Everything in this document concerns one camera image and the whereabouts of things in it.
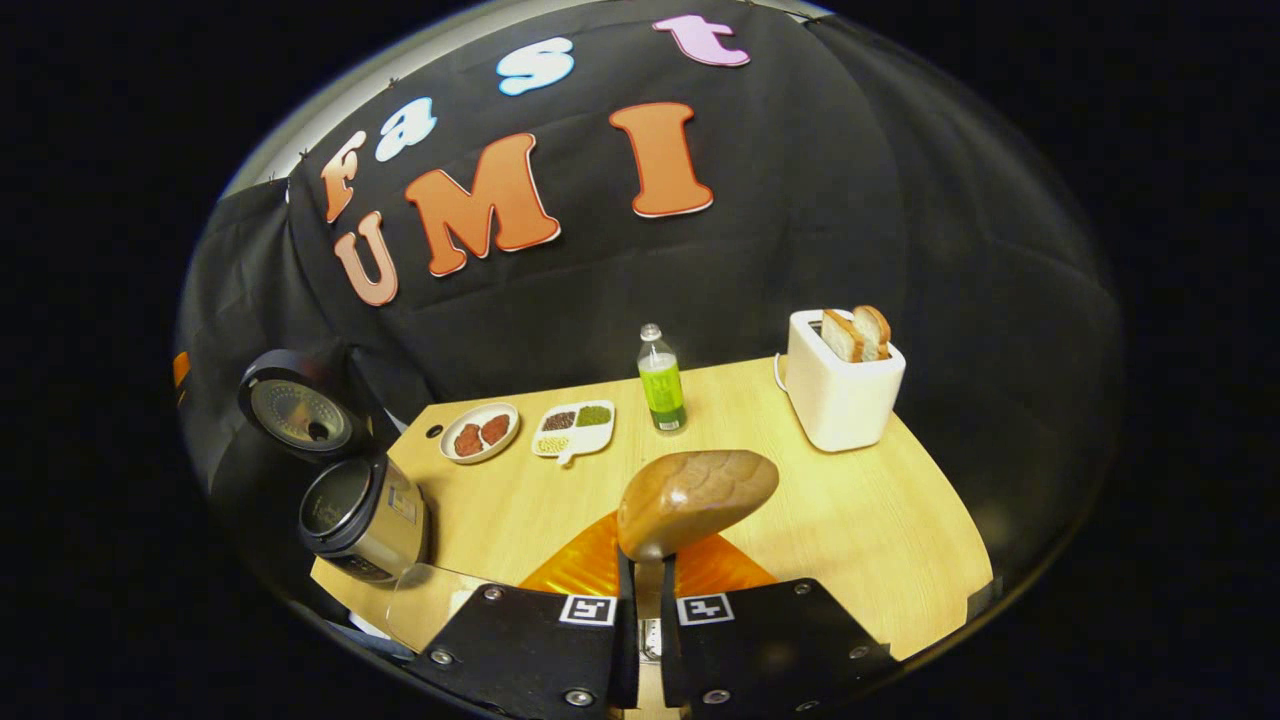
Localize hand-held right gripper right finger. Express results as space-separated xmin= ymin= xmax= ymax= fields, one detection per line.
xmin=660 ymin=533 xmax=901 ymax=719

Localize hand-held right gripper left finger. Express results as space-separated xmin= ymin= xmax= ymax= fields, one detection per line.
xmin=405 ymin=510 xmax=641 ymax=715

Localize wooden spoon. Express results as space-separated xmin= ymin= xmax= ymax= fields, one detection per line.
xmin=617 ymin=450 xmax=780 ymax=661

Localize black silver rice cooker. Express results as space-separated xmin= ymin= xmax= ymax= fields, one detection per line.
xmin=238 ymin=349 xmax=431 ymax=584

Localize white divided grain dish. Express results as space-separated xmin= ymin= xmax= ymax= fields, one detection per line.
xmin=531 ymin=400 xmax=616 ymax=467

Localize white round plate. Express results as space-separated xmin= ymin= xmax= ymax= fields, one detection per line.
xmin=440 ymin=402 xmax=521 ymax=465

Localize green drink bottle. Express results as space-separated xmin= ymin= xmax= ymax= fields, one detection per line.
xmin=638 ymin=323 xmax=688 ymax=434

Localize white toaster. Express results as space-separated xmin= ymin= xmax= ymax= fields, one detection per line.
xmin=785 ymin=309 xmax=907 ymax=453

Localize toast bread slice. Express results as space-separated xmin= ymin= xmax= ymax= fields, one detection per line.
xmin=820 ymin=310 xmax=867 ymax=364
xmin=852 ymin=305 xmax=892 ymax=362

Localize black backdrop cloth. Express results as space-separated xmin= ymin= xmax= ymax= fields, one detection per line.
xmin=178 ymin=0 xmax=1121 ymax=601

